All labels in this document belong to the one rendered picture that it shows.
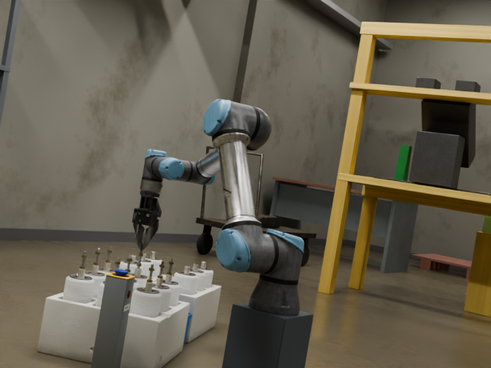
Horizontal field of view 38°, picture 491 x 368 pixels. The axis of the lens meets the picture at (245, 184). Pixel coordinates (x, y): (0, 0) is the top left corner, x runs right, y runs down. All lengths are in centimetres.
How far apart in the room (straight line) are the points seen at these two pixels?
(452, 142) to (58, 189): 271
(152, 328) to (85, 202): 319
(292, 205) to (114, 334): 521
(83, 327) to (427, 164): 286
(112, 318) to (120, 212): 355
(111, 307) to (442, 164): 291
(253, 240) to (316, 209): 517
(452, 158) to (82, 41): 266
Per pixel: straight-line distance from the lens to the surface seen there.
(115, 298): 218
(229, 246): 197
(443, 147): 465
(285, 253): 204
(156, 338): 230
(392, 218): 678
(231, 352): 211
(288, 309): 206
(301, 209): 721
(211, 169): 244
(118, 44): 551
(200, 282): 295
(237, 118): 213
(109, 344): 221
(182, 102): 613
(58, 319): 240
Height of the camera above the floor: 67
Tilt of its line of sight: level
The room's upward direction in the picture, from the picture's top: 10 degrees clockwise
